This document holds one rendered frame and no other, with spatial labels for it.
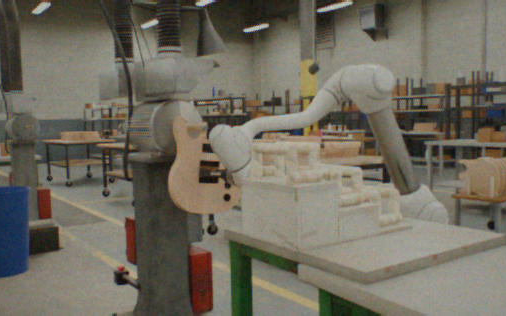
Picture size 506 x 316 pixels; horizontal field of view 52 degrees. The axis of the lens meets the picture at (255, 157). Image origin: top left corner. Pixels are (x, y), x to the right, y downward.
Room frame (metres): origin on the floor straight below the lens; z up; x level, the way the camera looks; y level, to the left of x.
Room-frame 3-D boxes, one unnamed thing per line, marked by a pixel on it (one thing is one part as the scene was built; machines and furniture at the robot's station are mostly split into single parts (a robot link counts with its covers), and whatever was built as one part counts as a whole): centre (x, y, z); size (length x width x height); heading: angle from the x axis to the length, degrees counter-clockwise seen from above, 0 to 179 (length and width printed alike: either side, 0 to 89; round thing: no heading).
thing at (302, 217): (1.50, -0.09, 1.02); 0.27 x 0.15 x 0.17; 34
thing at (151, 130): (2.53, 0.43, 1.25); 0.41 x 0.27 x 0.26; 34
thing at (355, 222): (1.59, -0.22, 0.98); 0.27 x 0.16 x 0.09; 34
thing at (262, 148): (1.48, -0.05, 1.20); 0.20 x 0.03 x 0.03; 33
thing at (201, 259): (2.67, 0.34, 0.49); 0.25 x 0.12 x 0.37; 34
